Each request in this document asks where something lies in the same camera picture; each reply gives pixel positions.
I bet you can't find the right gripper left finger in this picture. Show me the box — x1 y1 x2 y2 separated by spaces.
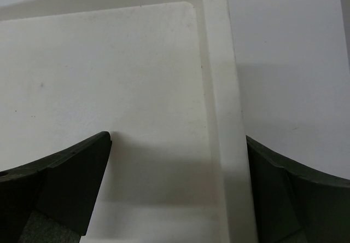
1 131 112 242

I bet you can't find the right side aluminium rail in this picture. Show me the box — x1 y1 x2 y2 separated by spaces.
340 0 350 60

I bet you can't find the white drawer cabinet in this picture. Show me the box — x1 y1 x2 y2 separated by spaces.
1 0 258 242

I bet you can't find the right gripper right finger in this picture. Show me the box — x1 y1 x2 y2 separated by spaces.
247 137 349 242

